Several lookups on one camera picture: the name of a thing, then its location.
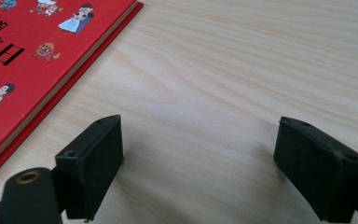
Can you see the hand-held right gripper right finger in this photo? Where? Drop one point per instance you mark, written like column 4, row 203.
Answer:
column 320, row 174

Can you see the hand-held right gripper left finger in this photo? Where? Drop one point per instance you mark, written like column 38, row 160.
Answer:
column 90, row 168

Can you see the red hardcover picture book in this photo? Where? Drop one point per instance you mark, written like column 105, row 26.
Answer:
column 28, row 77

